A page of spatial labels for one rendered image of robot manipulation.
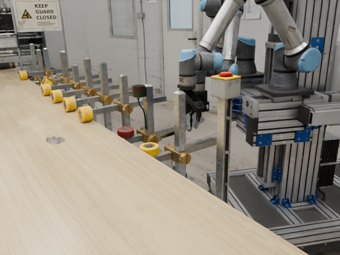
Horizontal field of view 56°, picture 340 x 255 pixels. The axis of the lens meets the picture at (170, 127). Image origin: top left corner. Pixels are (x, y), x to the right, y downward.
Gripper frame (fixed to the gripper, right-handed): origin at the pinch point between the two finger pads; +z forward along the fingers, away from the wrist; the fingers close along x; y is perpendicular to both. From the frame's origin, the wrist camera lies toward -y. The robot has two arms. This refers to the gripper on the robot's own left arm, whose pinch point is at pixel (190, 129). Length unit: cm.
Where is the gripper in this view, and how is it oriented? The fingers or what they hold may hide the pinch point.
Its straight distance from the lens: 147.6
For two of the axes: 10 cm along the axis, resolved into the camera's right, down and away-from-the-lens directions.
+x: -8.2, 2.0, -5.3
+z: 0.2, 9.4, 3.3
